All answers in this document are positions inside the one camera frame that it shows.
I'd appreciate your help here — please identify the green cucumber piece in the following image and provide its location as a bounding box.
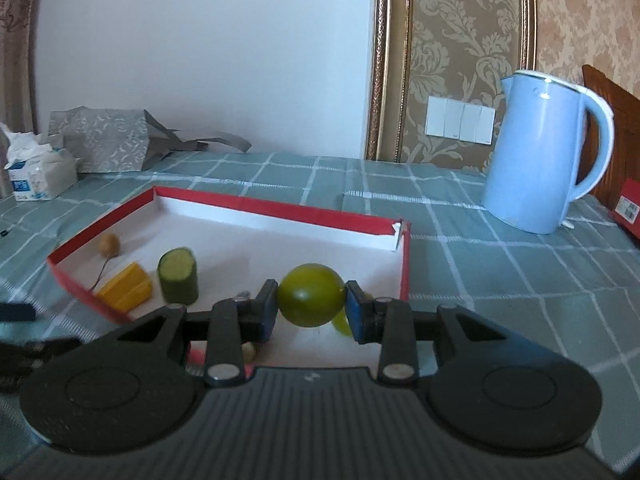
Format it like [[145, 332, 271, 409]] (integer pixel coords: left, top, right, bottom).
[[158, 247, 199, 306]]

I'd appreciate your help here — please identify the gold wall moulding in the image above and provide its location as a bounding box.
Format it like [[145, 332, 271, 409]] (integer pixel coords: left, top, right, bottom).
[[364, 0, 412, 163], [516, 0, 539, 77]]

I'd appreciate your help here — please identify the light blue electric kettle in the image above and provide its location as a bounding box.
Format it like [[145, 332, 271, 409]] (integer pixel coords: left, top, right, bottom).
[[481, 69, 616, 235]]

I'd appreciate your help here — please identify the wooden headboard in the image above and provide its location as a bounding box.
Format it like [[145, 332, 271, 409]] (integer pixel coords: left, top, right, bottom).
[[581, 63, 640, 212]]

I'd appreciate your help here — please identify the grey patterned gift bag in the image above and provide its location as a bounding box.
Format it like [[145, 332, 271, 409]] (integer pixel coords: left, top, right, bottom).
[[48, 106, 253, 174]]

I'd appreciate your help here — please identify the brown patterned curtain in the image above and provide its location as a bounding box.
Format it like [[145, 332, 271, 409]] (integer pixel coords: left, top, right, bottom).
[[0, 0, 42, 202]]

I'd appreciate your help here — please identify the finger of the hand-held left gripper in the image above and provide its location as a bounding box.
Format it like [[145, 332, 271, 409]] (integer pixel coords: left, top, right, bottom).
[[0, 301, 37, 322], [0, 336, 82, 394]]

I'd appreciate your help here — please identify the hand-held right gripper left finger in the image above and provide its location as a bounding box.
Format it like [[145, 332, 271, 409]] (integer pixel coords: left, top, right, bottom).
[[115, 279, 279, 387]]

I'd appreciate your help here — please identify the red shallow cardboard box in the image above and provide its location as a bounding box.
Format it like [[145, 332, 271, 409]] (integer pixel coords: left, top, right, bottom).
[[46, 185, 412, 367]]

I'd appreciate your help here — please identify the white tissue pack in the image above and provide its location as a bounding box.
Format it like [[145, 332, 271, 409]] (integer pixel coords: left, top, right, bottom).
[[0, 122, 81, 202]]

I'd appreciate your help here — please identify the green checked tablecloth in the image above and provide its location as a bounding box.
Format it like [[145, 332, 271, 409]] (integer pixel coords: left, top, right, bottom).
[[0, 149, 640, 463]]

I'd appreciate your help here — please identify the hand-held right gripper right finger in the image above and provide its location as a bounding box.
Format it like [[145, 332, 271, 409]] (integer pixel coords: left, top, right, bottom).
[[344, 280, 522, 387]]

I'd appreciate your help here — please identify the small yellow mango piece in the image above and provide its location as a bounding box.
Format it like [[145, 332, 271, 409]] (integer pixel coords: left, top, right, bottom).
[[94, 262, 154, 314]]

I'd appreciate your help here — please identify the brown longan with stem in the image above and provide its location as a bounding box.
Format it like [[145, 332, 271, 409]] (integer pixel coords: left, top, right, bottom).
[[90, 233, 122, 293]]

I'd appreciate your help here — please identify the round green plum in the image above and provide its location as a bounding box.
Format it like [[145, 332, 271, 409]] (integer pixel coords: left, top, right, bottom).
[[277, 263, 347, 329], [330, 310, 353, 337]]

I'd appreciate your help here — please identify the white wall switch panel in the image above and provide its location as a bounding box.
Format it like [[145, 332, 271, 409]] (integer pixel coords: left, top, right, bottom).
[[424, 95, 497, 145]]

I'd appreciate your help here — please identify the small red box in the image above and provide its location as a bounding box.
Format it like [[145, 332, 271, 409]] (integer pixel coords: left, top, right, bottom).
[[609, 177, 640, 242]]

